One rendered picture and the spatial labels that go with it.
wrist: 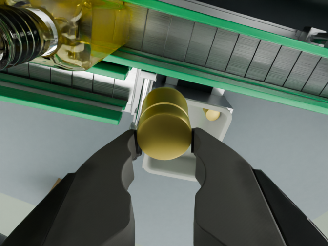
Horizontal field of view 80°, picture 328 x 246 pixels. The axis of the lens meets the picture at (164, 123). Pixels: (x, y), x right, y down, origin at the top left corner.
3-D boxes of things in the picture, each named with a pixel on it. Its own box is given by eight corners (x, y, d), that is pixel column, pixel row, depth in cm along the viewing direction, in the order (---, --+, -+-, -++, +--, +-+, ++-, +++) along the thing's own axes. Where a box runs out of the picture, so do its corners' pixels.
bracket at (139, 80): (159, 64, 41) (158, 72, 35) (150, 104, 46) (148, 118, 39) (143, 60, 41) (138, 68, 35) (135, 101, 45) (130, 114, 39)
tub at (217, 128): (226, 96, 51) (236, 111, 43) (198, 162, 61) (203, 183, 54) (160, 81, 49) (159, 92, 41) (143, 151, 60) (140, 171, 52)
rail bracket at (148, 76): (160, 62, 34) (158, 84, 23) (142, 140, 42) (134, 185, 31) (143, 57, 34) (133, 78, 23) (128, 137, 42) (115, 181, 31)
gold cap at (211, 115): (208, 98, 49) (211, 105, 46) (219, 105, 50) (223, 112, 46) (199, 109, 51) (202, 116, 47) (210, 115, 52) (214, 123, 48)
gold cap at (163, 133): (140, 87, 15) (131, 112, 11) (188, 86, 15) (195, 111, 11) (144, 128, 16) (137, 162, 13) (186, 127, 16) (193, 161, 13)
